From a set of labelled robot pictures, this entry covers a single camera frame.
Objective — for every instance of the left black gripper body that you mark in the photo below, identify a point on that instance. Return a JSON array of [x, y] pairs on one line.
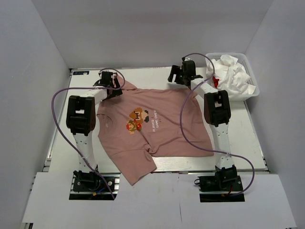
[[115, 92]]

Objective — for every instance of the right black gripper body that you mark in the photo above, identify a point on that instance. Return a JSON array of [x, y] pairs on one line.
[[184, 75]]

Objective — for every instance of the pink t shirt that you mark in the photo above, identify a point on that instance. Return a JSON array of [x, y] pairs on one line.
[[142, 124]]

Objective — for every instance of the white t shirt red print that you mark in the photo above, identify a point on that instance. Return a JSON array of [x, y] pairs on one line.
[[236, 86]]

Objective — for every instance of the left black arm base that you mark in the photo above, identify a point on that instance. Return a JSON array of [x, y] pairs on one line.
[[89, 186]]

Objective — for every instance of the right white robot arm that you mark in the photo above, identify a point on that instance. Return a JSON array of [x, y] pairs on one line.
[[216, 111]]

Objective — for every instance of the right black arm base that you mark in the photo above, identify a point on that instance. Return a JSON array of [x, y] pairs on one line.
[[211, 192]]

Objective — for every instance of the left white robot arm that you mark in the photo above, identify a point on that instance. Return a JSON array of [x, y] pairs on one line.
[[81, 116]]

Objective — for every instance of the white t shirt in basket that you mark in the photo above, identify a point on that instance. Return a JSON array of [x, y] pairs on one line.
[[226, 64]]

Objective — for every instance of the white plastic basket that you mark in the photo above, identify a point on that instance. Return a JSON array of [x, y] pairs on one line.
[[242, 59]]

